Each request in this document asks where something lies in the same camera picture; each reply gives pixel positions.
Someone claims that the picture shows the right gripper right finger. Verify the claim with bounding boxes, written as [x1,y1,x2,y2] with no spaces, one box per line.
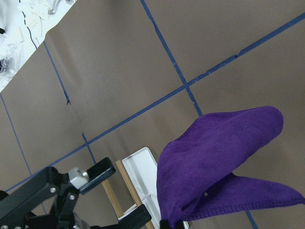
[90,204,152,229]

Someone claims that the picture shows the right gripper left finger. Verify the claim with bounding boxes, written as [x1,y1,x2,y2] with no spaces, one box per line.
[79,157,116,195]

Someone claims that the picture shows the purple towel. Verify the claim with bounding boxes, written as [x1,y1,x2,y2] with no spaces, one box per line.
[156,106,305,229]

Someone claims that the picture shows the wooden rack rod outer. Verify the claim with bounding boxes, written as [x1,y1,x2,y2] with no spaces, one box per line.
[102,179,123,218]

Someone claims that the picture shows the wooden rack rod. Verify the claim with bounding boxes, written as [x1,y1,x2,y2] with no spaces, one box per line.
[102,179,123,218]
[115,160,143,221]

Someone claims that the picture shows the wooden rack rod inner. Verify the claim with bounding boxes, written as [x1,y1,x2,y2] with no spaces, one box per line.
[115,160,143,221]

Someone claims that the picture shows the white towel rack base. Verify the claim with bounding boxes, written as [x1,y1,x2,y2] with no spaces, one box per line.
[122,147,190,229]

